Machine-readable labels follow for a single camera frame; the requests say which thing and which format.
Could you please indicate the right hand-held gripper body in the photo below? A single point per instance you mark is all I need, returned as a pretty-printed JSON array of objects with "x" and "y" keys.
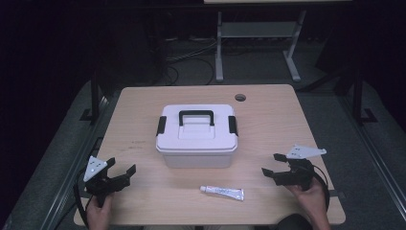
[{"x": 304, "y": 172}]

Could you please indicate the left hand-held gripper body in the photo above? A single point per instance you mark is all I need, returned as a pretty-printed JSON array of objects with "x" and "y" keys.
[{"x": 95, "y": 169}]

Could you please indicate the white ointment tube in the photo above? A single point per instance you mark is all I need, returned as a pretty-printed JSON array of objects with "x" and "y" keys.
[{"x": 225, "y": 192}]

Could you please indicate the person's right hand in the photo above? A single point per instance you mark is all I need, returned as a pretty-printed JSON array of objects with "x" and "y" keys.
[{"x": 314, "y": 201}]

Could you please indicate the person's left hand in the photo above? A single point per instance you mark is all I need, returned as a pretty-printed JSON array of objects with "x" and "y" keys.
[{"x": 99, "y": 215}]

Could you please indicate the person's dark clothing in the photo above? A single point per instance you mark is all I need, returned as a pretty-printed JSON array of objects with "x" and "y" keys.
[{"x": 293, "y": 223}]

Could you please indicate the grey metal stand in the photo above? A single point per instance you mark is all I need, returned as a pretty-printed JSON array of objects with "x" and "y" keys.
[{"x": 255, "y": 29}]

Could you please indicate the aluminium floor rail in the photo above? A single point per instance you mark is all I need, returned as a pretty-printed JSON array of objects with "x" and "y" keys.
[
  {"x": 72, "y": 172},
  {"x": 376, "y": 156}
]

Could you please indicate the black frame post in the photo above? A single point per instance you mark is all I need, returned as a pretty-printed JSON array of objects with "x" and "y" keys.
[
  {"x": 358, "y": 92},
  {"x": 94, "y": 96}
]

